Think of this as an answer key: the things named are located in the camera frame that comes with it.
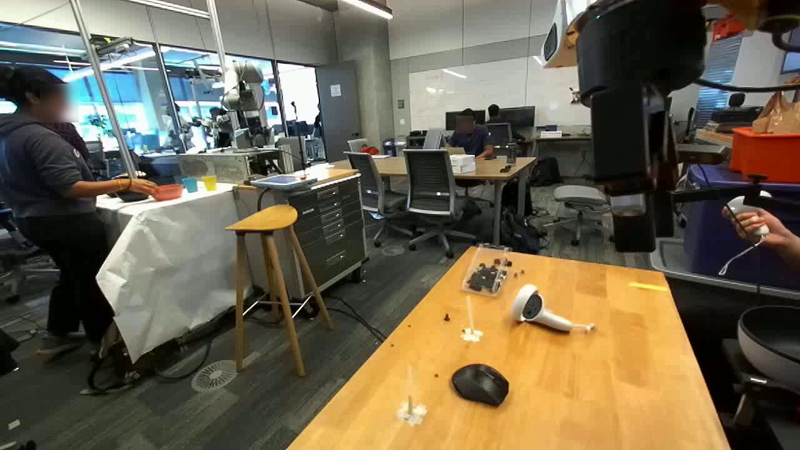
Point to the brown paper bag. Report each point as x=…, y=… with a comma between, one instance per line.
x=779, y=116

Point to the grey plastic tub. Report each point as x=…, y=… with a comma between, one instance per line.
x=665, y=258

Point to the black computer mouse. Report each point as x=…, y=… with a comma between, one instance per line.
x=481, y=385

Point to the table with white cloth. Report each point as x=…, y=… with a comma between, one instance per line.
x=165, y=258

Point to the red tray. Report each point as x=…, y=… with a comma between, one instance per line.
x=169, y=191

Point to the black round bowl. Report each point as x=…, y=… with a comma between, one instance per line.
x=770, y=341

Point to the orange plastic bin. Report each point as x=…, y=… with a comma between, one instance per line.
x=766, y=155

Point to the bystander hand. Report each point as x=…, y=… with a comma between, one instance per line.
x=770, y=234

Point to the seated person in dark shirt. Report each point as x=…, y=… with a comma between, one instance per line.
x=471, y=139

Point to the wooden stool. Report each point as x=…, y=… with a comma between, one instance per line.
x=265, y=218

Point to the black desktop monitor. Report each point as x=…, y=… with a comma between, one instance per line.
x=519, y=119
x=462, y=120

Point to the grey drawer cabinet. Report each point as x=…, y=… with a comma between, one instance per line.
x=327, y=228

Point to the white stick stand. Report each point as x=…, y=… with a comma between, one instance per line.
x=410, y=411
x=471, y=335

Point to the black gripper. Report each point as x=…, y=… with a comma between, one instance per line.
x=620, y=113

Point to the wooden office desk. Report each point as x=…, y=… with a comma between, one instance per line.
x=487, y=168

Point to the grey mesh office chair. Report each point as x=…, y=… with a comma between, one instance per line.
x=427, y=179

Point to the dark grey waste bin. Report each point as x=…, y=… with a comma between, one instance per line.
x=632, y=223

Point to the grey round stool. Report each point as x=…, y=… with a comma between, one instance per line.
x=579, y=196

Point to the white handheld controller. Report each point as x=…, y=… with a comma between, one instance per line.
x=737, y=205

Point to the blue plastic bin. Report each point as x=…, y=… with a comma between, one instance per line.
x=716, y=238

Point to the white VR controller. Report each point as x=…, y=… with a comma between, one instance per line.
x=526, y=303

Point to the standing person in dark hoodie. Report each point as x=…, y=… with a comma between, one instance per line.
x=37, y=175

